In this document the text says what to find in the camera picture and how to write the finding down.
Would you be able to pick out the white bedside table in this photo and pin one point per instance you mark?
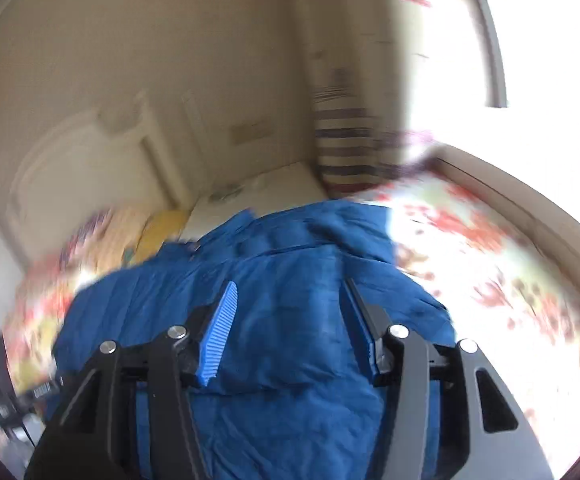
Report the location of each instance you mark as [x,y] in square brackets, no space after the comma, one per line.
[278,190]

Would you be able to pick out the striped patterned curtain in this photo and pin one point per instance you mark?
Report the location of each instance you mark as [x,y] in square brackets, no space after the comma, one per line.
[371,80]

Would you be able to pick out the peach textured pillow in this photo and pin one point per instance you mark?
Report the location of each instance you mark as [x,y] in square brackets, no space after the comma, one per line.
[117,244]

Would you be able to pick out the floral bed sheet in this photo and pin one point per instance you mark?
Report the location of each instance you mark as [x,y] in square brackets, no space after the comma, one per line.
[498,287]

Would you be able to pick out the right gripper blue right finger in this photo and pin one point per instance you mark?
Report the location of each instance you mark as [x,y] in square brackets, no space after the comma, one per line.
[366,325]

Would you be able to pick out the blue puffer jacket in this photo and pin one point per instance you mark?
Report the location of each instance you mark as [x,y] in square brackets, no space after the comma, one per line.
[288,401]

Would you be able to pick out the colourful patterned pillow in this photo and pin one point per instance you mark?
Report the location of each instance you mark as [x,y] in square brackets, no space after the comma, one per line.
[85,236]

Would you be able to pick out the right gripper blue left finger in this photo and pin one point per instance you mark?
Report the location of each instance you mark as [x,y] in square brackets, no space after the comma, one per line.
[209,328]

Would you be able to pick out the white wooden headboard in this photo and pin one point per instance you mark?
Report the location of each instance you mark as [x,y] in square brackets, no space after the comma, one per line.
[112,156]

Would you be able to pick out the window frame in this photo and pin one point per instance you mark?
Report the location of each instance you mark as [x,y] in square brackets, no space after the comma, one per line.
[497,81]

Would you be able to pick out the yellow pillow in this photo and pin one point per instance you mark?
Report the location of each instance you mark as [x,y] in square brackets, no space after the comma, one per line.
[163,226]

